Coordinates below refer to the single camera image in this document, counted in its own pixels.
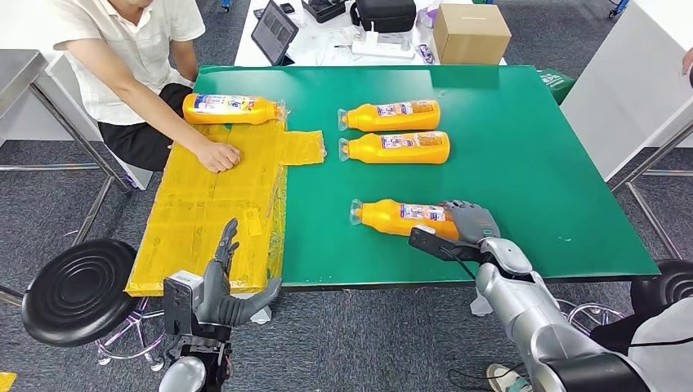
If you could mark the black ridged round stool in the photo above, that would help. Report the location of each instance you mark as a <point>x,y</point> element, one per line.
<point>81,292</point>

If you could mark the standing person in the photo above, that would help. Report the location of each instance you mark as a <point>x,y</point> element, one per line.
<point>666,357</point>

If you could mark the pale green sneaker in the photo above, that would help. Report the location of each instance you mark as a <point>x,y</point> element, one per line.
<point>506,381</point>

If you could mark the seated person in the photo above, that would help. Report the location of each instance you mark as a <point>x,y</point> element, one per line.
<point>119,54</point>

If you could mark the yellow plastic-wrapped board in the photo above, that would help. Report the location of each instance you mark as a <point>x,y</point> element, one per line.
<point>216,216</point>

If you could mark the purple printed packet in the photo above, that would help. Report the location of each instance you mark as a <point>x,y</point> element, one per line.
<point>425,52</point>

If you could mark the seated person's right hand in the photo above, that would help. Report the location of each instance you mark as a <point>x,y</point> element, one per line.
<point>216,158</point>

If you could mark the orange detergent bottle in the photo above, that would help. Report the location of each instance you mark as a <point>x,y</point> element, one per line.
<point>390,220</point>
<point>395,155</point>
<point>390,121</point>
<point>227,116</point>

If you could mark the yellow scrap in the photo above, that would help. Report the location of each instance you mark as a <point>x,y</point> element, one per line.
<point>6,381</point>

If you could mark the black open tray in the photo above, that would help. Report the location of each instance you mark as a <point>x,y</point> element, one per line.
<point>324,8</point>

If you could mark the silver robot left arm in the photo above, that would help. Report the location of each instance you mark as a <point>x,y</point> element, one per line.
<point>184,376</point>

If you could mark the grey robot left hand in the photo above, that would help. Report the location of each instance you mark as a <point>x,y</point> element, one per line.
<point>216,308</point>

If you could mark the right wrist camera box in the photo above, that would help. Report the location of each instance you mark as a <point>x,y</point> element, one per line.
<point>433,246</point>

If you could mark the white table leg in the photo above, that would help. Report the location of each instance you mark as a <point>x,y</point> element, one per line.
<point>481,305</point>
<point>261,316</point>

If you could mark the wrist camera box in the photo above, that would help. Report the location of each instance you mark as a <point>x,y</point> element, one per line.
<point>433,246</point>
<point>181,303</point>

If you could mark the green table mat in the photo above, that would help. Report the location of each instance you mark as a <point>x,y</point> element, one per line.
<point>514,162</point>

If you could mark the brown cardboard box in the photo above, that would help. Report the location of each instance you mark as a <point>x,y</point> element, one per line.
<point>471,35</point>

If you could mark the clear purple pouch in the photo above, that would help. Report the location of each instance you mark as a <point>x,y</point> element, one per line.
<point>426,17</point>

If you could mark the white power strip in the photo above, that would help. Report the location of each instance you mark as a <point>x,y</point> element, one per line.
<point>381,50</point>

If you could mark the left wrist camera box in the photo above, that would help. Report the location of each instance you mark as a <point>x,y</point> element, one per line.
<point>181,303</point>

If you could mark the seated person's right forearm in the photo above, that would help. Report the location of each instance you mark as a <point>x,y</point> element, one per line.
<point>162,116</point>

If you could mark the black carry case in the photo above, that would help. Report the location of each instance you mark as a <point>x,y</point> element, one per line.
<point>384,13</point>

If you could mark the dark tablet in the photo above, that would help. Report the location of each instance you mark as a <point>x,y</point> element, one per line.
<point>273,30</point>

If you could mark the metal table frame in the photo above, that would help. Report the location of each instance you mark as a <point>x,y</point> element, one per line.
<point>649,159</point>

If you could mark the chrome stool base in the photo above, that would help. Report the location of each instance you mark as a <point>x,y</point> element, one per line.
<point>138,330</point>
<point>587,309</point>

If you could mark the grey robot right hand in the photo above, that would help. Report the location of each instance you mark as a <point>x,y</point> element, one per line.
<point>475,224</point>

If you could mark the standing person's right hand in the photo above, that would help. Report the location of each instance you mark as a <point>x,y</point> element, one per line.
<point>688,59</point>

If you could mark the green bag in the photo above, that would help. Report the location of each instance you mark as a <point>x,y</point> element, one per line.
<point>555,82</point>

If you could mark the steel table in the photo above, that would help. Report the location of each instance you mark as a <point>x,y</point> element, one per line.
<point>16,70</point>

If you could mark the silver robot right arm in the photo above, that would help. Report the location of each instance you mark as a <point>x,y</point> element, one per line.
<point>525,314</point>

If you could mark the blue chair leg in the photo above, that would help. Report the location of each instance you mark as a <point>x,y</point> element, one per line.
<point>226,4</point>
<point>618,6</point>

